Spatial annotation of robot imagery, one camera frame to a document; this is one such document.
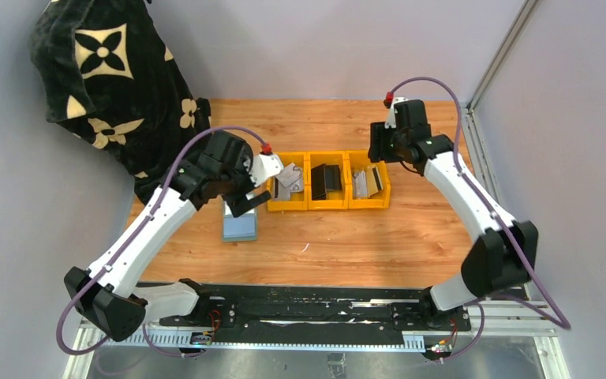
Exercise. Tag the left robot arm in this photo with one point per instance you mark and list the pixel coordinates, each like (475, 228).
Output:
(215, 163)

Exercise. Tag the beige cards in right bin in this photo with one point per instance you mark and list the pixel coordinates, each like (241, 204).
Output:
(367, 182)

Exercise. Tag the black floral patterned blanket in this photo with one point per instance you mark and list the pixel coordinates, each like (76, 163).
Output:
(110, 80)

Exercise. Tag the middle yellow plastic bin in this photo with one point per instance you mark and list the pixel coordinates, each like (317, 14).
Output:
(336, 200)

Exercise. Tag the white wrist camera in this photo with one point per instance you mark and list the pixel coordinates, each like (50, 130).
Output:
(406, 113)
(264, 167)

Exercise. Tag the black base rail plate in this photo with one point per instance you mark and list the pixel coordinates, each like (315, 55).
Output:
(318, 316)

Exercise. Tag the left yellow plastic bin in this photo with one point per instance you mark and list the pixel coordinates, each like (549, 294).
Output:
(298, 201)

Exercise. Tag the green leather card holder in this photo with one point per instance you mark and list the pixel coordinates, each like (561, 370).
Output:
(239, 229)

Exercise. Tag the yellow plastic bin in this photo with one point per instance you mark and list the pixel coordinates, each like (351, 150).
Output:
(358, 159)
(298, 201)
(336, 200)

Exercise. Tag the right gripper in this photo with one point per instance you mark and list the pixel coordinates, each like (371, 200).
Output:
(379, 142)

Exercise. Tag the silver cards in left bin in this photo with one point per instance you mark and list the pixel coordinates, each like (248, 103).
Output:
(288, 182)

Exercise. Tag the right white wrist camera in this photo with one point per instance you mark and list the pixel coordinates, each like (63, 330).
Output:
(406, 113)

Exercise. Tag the black cards in middle bin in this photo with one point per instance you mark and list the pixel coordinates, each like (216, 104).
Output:
(325, 179)

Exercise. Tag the right yellow plastic bin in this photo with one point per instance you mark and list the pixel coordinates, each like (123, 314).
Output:
(358, 159)

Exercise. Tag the aluminium frame rail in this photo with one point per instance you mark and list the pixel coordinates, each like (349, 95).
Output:
(475, 138)

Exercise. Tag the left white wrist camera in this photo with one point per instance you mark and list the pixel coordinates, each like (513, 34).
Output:
(264, 167)

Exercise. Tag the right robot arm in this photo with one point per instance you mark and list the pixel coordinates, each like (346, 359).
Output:
(504, 250)

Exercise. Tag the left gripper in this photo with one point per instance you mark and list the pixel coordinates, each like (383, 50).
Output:
(248, 204)

